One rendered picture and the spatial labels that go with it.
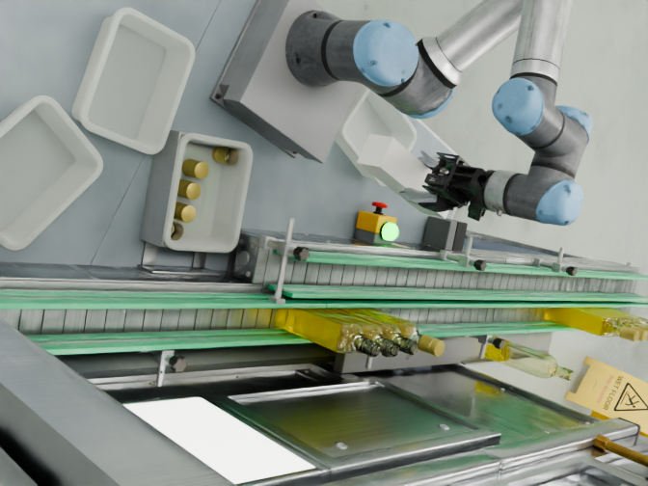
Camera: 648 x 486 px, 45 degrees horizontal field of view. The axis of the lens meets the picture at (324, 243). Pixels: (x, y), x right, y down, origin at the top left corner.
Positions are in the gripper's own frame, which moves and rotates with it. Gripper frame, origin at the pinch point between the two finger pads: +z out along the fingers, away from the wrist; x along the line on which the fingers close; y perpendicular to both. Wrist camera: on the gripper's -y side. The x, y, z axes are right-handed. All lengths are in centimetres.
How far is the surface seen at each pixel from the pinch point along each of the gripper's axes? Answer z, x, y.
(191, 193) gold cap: 27.7, 20.5, 26.4
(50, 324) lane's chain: 21, 52, 45
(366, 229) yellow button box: 29.8, 6.1, -25.5
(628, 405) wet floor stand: 77, -6, -335
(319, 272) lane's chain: 21.2, 22.4, -8.1
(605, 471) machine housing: -38, 36, -41
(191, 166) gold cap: 29.2, 15.7, 28.1
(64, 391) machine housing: -70, 44, 94
